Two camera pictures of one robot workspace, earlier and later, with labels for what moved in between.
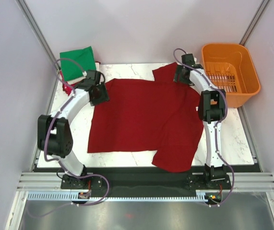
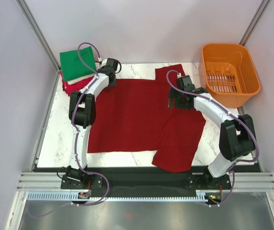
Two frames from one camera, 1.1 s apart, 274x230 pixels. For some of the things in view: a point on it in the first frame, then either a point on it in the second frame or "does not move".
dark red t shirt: (161, 115) does not move
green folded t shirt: (75, 63) does not move
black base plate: (144, 180) does not move
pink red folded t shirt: (66, 86) does not move
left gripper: (104, 97) -> (113, 84)
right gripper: (178, 70) -> (174, 93)
